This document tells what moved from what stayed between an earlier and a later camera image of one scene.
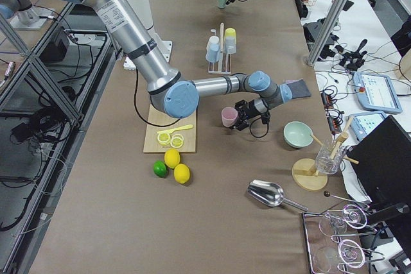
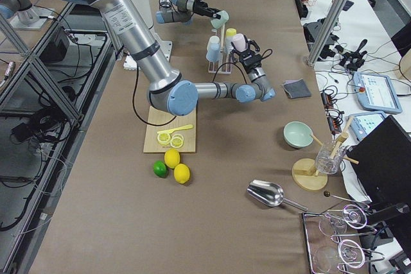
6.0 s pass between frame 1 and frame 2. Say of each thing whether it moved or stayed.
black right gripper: moved
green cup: moved
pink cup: moved
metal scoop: stayed
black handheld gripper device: stayed
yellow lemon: stayed
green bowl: stayed
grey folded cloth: stayed
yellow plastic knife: stayed
